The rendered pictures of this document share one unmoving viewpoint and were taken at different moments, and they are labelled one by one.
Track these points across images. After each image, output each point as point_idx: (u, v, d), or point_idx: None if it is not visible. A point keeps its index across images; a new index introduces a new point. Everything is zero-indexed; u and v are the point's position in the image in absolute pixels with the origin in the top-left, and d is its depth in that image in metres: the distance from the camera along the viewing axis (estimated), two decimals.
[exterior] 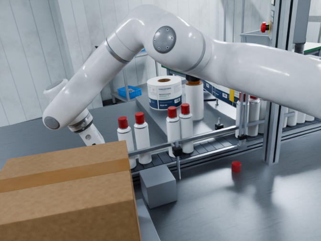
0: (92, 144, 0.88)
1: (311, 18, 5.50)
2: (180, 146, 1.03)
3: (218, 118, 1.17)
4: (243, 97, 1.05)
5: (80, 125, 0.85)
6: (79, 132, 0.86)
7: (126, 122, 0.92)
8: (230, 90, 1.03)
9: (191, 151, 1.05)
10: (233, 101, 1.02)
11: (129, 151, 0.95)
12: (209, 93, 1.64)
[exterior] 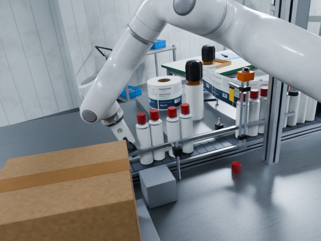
0: (123, 138, 0.91)
1: (311, 18, 5.50)
2: (180, 146, 1.03)
3: (218, 118, 1.17)
4: (243, 97, 1.05)
5: (112, 118, 0.87)
6: (111, 126, 0.89)
7: (144, 117, 0.94)
8: (230, 90, 1.03)
9: (191, 151, 1.05)
10: (233, 101, 1.02)
11: (147, 146, 0.97)
12: (209, 93, 1.64)
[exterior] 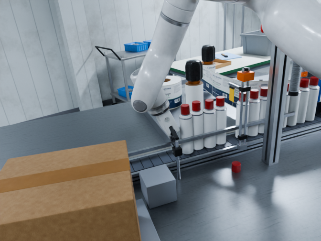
0: (169, 127, 0.96)
1: None
2: (215, 138, 1.06)
3: None
4: (243, 97, 1.05)
5: (160, 108, 0.92)
6: (159, 115, 0.93)
7: (188, 109, 0.98)
8: (230, 90, 1.03)
9: (225, 142, 1.10)
10: (233, 101, 1.02)
11: (188, 136, 1.01)
12: (209, 93, 1.64)
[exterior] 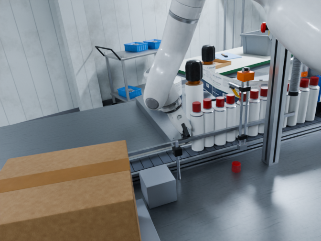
0: (181, 124, 0.97)
1: None
2: (225, 136, 1.08)
3: None
4: (243, 97, 1.05)
5: (173, 105, 0.93)
6: (171, 113, 0.95)
7: (200, 106, 0.99)
8: (232, 89, 1.03)
9: (235, 139, 1.11)
10: (240, 97, 1.03)
11: (199, 134, 1.03)
12: (209, 93, 1.64)
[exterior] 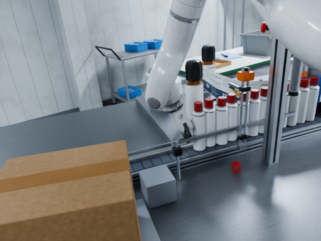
0: (183, 124, 0.97)
1: None
2: (227, 135, 1.08)
3: None
4: (243, 97, 1.05)
5: (175, 105, 0.93)
6: (173, 112, 0.95)
7: (201, 106, 0.99)
8: (232, 89, 1.03)
9: (236, 138, 1.12)
10: (240, 96, 1.03)
11: (201, 133, 1.03)
12: (209, 93, 1.64)
